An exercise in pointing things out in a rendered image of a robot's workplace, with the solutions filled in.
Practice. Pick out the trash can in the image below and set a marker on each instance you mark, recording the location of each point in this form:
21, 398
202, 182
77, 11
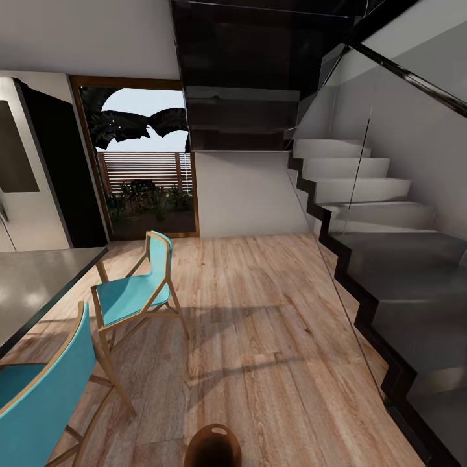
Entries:
213, 449

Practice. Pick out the breakfast table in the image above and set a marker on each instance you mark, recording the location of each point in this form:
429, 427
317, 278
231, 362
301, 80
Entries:
31, 283

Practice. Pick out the fridge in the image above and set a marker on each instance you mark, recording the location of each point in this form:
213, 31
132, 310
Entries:
47, 199

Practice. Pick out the straight chair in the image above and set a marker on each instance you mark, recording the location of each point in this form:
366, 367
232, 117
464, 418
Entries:
38, 399
121, 301

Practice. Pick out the fixed window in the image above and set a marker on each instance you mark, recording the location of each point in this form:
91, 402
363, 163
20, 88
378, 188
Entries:
137, 140

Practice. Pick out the stairs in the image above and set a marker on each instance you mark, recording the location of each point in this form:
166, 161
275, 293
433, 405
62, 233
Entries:
377, 157

